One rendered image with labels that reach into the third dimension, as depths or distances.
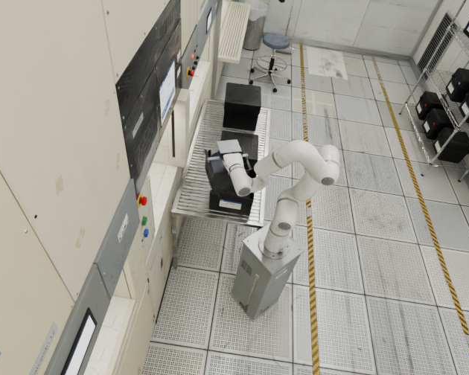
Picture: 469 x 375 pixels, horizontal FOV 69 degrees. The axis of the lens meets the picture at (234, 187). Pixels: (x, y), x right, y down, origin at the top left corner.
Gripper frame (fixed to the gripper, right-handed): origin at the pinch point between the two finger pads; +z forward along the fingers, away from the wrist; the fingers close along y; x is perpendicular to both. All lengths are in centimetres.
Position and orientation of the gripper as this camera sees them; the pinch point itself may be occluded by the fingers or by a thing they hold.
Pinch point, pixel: (228, 149)
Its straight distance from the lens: 191.9
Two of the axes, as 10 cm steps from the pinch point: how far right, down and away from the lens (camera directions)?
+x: 1.1, -6.6, -7.4
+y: 9.6, -1.2, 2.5
